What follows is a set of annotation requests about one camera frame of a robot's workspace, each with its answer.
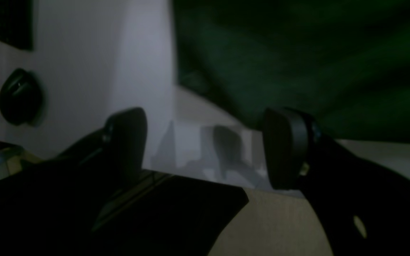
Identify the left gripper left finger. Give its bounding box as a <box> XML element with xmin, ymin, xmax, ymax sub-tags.
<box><xmin>0</xmin><ymin>107</ymin><xmax>148</xmax><ymax>256</ymax></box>

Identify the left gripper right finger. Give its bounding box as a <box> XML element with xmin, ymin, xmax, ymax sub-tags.
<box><xmin>263</xmin><ymin>108</ymin><xmax>410</xmax><ymax>256</ymax></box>

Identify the dark green t-shirt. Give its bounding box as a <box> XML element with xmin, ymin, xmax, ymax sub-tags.
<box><xmin>171</xmin><ymin>0</ymin><xmax>410</xmax><ymax>144</ymax></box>

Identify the green tape roll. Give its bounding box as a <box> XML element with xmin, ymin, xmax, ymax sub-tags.
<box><xmin>0</xmin><ymin>68</ymin><xmax>43</xmax><ymax>126</ymax></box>

